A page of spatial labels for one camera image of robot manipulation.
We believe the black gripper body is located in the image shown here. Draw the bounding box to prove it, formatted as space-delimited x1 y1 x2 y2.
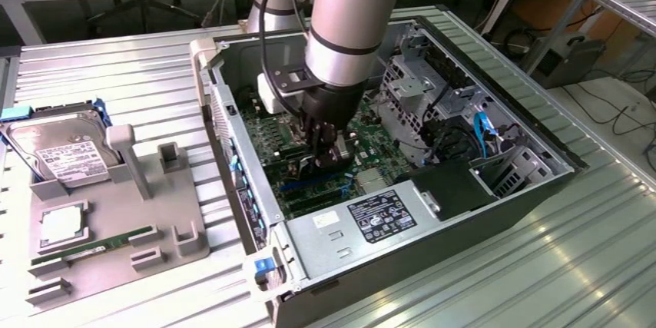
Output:
299 81 370 131

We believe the green Dell motherboard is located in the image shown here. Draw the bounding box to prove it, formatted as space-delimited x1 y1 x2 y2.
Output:
234 84 429 214

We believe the silver chipset heatsink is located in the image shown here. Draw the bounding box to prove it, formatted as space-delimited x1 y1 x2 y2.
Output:
355 169 393 195

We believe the blue expansion slot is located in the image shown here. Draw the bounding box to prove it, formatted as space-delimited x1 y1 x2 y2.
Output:
279 179 323 195

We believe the perforated metal disk bay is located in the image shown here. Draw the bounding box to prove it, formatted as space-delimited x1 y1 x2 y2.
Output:
381 52 495 145

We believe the grey power supply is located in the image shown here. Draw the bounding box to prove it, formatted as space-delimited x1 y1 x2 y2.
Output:
283 177 502 282

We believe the black plastic shroud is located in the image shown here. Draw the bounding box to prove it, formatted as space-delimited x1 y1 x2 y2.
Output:
409 161 503 224

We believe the grey parts rack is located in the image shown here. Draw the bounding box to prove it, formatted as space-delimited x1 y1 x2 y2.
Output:
23 123 213 310

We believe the open grey PC case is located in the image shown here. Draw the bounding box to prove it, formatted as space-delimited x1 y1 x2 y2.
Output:
189 15 593 328

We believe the black chair base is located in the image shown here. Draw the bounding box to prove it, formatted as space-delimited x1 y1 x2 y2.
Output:
85 0 202 39

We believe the silver hard disk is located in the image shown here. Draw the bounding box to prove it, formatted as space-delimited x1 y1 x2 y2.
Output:
2 110 114 190

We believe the green RAM stick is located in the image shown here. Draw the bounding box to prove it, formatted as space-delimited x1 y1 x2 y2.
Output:
30 225 157 267

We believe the CPU chip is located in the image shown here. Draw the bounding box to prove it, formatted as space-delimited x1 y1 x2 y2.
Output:
39 207 87 247

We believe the blue disk carrier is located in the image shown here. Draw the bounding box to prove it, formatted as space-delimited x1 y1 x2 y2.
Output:
0 98 114 130

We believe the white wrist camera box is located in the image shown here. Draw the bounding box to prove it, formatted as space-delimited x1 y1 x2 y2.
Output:
255 71 305 114

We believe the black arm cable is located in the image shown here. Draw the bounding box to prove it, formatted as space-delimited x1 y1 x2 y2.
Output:
255 0 310 121

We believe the blue disk wire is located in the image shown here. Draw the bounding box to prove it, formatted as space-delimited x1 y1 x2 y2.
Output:
473 110 509 161

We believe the coiled black cable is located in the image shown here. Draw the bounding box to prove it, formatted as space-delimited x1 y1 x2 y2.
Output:
503 27 541 57

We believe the black box with handle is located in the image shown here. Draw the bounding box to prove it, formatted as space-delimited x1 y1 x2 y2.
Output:
531 29 607 90

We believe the black desk cable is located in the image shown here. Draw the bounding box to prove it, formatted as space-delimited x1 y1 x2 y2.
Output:
578 88 656 126

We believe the aluminium frame table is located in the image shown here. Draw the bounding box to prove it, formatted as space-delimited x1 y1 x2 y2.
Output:
522 0 656 78

